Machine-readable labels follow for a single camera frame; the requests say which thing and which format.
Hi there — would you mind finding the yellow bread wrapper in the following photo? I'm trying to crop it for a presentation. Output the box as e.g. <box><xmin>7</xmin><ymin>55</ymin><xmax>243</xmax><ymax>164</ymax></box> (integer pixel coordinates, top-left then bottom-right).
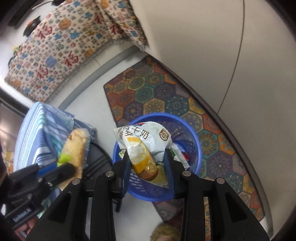
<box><xmin>57</xmin><ymin>128</ymin><xmax>90</xmax><ymax>191</ymax></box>

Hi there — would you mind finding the white yellow snack bag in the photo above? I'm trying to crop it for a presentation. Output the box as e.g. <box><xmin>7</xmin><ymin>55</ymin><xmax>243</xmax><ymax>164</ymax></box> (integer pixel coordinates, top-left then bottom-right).
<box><xmin>113</xmin><ymin>121</ymin><xmax>173</xmax><ymax>188</ymax></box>

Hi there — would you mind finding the white kitchen cabinet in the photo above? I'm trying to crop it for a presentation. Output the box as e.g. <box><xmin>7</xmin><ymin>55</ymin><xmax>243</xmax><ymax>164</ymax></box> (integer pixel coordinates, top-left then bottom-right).
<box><xmin>131</xmin><ymin>1</ymin><xmax>295</xmax><ymax>236</ymax></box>

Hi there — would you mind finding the blue striped tablecloth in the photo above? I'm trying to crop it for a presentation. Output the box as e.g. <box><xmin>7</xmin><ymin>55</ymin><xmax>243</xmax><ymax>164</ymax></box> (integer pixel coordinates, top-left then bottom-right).
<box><xmin>12</xmin><ymin>101</ymin><xmax>98</xmax><ymax>209</ymax></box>

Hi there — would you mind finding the blue plastic waste basket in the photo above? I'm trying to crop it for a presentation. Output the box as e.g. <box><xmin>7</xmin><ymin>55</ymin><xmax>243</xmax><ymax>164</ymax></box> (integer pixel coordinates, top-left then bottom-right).
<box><xmin>112</xmin><ymin>113</ymin><xmax>202</xmax><ymax>202</ymax></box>

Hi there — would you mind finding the colourful hexagon floor mat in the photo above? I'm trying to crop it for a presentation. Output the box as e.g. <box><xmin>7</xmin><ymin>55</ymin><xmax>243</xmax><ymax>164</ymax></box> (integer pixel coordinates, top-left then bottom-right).
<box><xmin>104</xmin><ymin>56</ymin><xmax>265</xmax><ymax>220</ymax></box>

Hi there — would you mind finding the patterned fu cloth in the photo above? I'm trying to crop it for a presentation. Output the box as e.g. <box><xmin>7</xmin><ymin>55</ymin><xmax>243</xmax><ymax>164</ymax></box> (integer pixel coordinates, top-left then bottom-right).
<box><xmin>4</xmin><ymin>1</ymin><xmax>147</xmax><ymax>102</ymax></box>

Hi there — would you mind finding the black clay pot orange lid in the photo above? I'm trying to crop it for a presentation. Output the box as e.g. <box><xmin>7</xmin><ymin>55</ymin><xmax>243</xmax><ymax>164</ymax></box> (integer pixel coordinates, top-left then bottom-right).
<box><xmin>23</xmin><ymin>18</ymin><xmax>41</xmax><ymax>37</ymax></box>

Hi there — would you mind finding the black wok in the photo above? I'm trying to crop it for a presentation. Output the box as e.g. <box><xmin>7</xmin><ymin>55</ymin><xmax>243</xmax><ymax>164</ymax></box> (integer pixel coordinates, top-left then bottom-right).
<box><xmin>32</xmin><ymin>0</ymin><xmax>65</xmax><ymax>10</ymax></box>

